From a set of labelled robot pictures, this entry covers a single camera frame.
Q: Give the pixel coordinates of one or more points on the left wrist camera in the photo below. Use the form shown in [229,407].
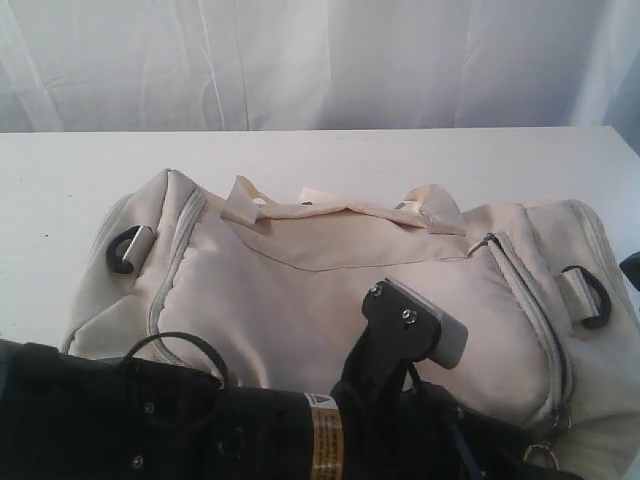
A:
[403,325]

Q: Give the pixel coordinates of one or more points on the beige canvas duffel bag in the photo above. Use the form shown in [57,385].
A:
[553,338]

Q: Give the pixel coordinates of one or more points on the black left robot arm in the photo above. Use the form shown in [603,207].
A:
[65,417]

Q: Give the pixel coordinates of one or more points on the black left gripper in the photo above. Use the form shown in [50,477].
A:
[424,434]

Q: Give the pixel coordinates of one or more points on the white backdrop curtain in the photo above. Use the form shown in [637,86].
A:
[262,65]

